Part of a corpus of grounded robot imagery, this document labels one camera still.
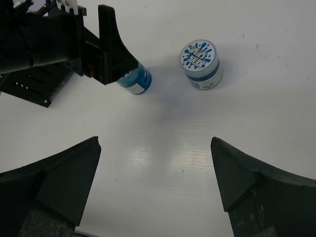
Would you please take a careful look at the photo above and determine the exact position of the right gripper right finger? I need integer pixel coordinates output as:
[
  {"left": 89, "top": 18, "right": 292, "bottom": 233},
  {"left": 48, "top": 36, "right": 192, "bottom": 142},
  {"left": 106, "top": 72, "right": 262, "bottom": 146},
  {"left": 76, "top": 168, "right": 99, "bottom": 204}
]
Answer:
[{"left": 210, "top": 137, "right": 316, "bottom": 237}]

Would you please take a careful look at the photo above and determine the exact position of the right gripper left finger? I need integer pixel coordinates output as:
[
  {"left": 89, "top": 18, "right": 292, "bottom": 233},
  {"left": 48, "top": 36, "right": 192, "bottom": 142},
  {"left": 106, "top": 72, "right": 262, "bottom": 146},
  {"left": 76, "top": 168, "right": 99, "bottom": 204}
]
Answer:
[{"left": 0, "top": 136, "right": 101, "bottom": 237}]

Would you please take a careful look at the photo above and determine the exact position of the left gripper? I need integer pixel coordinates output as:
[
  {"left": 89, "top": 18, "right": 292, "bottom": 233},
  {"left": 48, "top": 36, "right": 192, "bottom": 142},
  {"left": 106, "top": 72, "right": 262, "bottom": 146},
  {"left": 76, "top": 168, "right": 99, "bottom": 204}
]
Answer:
[{"left": 0, "top": 5, "right": 138, "bottom": 85}]

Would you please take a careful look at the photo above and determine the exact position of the black slotted organizer box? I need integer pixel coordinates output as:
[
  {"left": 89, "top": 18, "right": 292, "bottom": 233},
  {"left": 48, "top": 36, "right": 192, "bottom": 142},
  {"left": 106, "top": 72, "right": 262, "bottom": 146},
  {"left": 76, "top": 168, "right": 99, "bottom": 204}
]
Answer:
[{"left": 0, "top": 63, "right": 73, "bottom": 108}]

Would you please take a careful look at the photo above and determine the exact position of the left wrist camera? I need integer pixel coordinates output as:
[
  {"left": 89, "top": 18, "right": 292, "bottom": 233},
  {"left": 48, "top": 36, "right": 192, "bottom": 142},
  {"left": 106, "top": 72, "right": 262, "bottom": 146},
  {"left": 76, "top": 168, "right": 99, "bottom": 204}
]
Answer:
[{"left": 27, "top": 0, "right": 79, "bottom": 16}]

